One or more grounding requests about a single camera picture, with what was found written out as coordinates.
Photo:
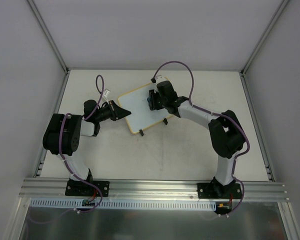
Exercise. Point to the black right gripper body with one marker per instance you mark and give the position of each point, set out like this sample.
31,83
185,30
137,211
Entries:
152,100

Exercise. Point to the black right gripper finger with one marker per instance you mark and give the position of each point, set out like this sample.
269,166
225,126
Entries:
154,95
155,106

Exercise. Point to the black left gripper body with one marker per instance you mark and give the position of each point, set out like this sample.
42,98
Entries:
113,111

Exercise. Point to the yellow framed whiteboard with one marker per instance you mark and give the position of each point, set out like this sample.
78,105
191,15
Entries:
141,117

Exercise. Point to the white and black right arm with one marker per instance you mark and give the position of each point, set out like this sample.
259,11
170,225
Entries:
228,139

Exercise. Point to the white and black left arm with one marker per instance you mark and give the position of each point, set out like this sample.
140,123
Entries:
62,136

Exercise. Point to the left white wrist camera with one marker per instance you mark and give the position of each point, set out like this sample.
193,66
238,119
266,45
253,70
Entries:
105,95

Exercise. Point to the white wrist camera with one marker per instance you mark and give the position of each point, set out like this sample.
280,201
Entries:
158,78
105,95

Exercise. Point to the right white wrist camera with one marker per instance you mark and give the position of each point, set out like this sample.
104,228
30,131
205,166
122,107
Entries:
158,78

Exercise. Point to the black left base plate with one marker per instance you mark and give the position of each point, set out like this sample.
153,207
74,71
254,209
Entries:
76,188

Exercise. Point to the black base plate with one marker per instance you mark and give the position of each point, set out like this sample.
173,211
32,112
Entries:
76,188
217,191

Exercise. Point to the white slotted cable duct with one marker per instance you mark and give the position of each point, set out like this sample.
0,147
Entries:
124,204

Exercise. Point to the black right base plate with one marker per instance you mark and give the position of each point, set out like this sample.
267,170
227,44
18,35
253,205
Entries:
217,191

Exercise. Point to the right aluminium frame post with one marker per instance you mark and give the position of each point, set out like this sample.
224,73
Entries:
265,34

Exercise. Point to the aluminium frame post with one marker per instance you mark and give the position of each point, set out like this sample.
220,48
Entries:
265,34
47,34

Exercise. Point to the aluminium mounting rail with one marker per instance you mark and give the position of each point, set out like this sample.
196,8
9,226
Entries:
174,190

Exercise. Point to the left aluminium frame post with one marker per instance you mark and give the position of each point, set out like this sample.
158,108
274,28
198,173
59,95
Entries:
47,34

